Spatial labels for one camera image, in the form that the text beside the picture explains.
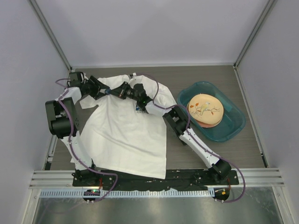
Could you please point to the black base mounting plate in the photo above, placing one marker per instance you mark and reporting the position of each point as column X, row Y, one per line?
column 179, row 179

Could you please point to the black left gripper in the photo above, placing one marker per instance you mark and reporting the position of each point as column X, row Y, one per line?
column 97, row 87

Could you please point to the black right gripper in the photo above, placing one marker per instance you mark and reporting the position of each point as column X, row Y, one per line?
column 119, row 91

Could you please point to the white slotted cable duct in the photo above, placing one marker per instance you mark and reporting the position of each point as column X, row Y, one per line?
column 91, row 193

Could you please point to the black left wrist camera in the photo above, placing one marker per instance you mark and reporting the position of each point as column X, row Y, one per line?
column 76, row 79

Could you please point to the white t-shirt flower print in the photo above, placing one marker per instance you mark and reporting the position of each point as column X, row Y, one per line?
column 120, row 137

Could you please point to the beige plate with bird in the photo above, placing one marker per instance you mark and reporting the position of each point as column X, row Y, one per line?
column 207, row 110

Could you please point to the aluminium frame rail front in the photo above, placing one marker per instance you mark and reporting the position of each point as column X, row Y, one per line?
column 249, row 177

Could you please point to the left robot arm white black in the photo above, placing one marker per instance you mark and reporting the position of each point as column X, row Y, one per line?
column 64, row 123

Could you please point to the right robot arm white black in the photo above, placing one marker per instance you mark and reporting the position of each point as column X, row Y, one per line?
column 178, row 119

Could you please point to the teal plastic basin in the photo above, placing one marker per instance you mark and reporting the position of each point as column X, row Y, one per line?
column 233, row 120

